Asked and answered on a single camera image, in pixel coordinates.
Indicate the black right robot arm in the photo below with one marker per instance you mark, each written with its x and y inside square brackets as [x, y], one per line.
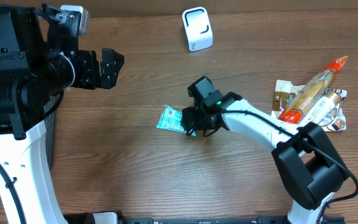
[310, 167]

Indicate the grey plastic mesh basket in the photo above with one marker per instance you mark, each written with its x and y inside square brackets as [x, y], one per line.
[50, 134]

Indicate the light blue snack packet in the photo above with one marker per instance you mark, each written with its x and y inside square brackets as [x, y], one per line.
[170, 120]

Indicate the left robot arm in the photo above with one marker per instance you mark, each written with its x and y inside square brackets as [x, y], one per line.
[39, 61]

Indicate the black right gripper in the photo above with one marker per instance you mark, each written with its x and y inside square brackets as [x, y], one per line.
[192, 120]

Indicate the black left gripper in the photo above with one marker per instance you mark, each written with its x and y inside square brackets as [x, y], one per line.
[92, 79]

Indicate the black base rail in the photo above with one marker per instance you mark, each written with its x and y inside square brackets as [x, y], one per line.
[258, 220]

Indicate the white barcode scanner stand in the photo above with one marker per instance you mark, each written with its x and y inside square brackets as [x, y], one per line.
[197, 28]

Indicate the white cream tube brown cap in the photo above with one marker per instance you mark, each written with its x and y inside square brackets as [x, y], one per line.
[325, 109]

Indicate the brown cardboard back panel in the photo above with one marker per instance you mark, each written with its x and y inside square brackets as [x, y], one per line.
[109, 8]

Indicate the orange spaghetti pack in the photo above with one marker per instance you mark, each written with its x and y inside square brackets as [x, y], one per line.
[311, 92]

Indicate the beige bread snack bag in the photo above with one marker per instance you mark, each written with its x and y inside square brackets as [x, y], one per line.
[285, 91]

